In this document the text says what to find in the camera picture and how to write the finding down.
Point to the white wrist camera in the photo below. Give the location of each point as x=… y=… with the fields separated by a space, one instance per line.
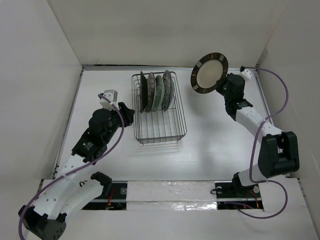
x=245 y=73
x=108 y=98

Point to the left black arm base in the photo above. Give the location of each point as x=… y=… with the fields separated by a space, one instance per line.
x=118 y=190

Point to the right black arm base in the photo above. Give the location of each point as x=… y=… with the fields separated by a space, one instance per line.
x=225 y=190

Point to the metal rail bar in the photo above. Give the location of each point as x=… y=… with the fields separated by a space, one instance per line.
x=210 y=200

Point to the teal flower plate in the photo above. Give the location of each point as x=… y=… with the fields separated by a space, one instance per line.
x=158 y=93

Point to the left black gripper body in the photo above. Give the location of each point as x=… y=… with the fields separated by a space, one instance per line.
x=116 y=120

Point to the blue floral pattern plate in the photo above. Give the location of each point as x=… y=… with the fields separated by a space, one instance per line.
x=168 y=90

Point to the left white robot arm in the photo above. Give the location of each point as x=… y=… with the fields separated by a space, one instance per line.
x=47 y=213

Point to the tree pattern cream plate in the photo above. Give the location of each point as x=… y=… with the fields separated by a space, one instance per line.
x=151 y=85

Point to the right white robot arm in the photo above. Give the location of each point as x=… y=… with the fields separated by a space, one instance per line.
x=278 y=153

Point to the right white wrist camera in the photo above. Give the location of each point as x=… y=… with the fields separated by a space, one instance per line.
x=245 y=73

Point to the grey wire dish rack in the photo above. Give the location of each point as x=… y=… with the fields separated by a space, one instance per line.
x=159 y=126

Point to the brown rimmed cream plate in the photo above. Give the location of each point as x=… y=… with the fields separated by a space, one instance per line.
x=143 y=92

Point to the black striped rim plate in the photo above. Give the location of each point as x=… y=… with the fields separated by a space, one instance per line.
x=208 y=71

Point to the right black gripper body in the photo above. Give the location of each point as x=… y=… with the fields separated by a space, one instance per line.
x=221 y=87

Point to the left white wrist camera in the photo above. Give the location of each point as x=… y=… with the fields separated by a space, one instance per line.
x=108 y=98

